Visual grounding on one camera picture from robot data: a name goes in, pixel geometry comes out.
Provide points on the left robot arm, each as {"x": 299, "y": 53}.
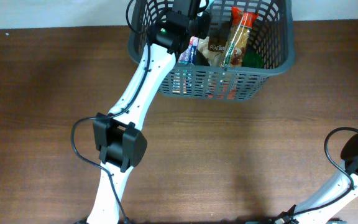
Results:
{"x": 117, "y": 134}

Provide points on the green lidded jar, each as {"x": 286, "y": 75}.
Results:
{"x": 253, "y": 60}

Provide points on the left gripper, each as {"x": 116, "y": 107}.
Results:
{"x": 203, "y": 31}

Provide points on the beige Pantree snack bag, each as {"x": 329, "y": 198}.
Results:
{"x": 209, "y": 80}

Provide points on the grey plastic mesh basket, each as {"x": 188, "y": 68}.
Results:
{"x": 271, "y": 37}

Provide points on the Kleenex tissue multipack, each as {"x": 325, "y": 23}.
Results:
{"x": 182, "y": 81}

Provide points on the red spaghetti pasta package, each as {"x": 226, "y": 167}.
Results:
{"x": 236, "y": 38}

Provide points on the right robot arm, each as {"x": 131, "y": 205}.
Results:
{"x": 334, "y": 195}

